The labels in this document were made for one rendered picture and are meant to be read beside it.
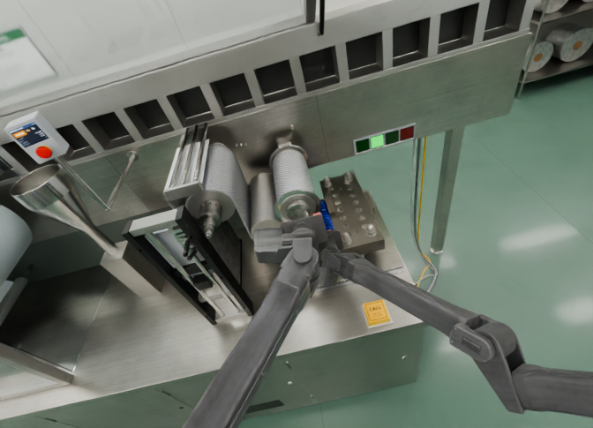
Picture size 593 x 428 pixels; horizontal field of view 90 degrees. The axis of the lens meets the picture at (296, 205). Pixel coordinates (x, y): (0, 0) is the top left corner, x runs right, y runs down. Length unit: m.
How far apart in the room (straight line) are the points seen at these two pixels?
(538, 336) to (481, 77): 1.45
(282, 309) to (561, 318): 1.96
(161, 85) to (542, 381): 1.16
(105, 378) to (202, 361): 0.37
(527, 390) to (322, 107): 0.92
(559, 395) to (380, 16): 0.98
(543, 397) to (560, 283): 1.78
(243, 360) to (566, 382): 0.48
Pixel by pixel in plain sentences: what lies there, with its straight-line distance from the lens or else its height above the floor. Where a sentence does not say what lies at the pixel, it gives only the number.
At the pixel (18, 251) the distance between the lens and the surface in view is 1.41.
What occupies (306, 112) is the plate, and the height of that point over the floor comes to 1.39.
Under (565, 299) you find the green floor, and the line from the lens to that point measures 2.36.
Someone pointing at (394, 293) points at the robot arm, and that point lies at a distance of 0.75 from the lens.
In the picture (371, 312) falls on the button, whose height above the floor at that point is 0.92.
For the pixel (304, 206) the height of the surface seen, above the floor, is 1.27.
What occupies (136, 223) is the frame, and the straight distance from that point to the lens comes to 0.86.
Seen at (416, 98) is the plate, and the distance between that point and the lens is 1.24.
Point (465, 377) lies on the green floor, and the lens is 2.01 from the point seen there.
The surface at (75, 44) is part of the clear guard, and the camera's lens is 0.99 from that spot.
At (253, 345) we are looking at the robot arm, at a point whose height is 1.47.
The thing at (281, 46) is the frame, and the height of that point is 1.62.
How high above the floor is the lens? 1.89
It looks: 43 degrees down
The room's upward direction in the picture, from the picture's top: 18 degrees counter-clockwise
